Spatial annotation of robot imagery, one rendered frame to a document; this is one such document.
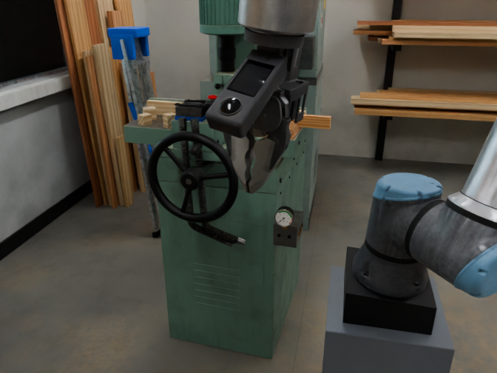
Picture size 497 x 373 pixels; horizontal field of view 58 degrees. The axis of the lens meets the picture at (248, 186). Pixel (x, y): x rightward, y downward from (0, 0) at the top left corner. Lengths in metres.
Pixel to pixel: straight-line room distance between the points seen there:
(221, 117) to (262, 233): 1.08
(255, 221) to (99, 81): 1.67
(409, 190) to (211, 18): 0.81
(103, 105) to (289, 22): 2.48
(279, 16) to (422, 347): 0.89
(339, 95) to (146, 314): 2.54
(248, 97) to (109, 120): 2.48
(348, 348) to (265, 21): 0.88
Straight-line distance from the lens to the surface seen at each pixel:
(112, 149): 3.00
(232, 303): 1.74
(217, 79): 1.54
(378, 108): 3.49
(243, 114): 0.48
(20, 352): 2.10
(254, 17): 0.52
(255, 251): 1.58
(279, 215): 1.42
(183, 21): 4.09
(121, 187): 3.08
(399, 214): 1.07
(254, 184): 0.59
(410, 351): 1.20
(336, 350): 1.21
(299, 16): 0.52
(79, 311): 2.22
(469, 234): 0.98
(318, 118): 1.52
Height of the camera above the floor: 1.31
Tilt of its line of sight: 23 degrees down
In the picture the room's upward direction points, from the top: straight up
